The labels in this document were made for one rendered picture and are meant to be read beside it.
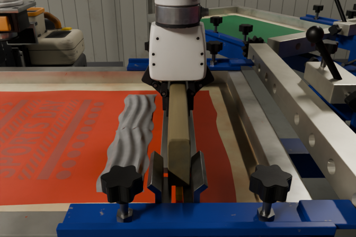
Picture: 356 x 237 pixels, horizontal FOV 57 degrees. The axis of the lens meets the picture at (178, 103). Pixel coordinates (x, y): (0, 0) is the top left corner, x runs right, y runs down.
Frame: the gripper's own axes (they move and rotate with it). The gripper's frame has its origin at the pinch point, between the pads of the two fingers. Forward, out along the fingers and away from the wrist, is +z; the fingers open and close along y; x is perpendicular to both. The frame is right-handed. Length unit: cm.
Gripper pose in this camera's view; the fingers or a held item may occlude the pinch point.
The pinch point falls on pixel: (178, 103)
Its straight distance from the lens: 61.4
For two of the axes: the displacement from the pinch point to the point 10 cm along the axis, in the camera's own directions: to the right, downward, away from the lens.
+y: -10.0, 0.1, 0.0
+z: 0.0, 9.1, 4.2
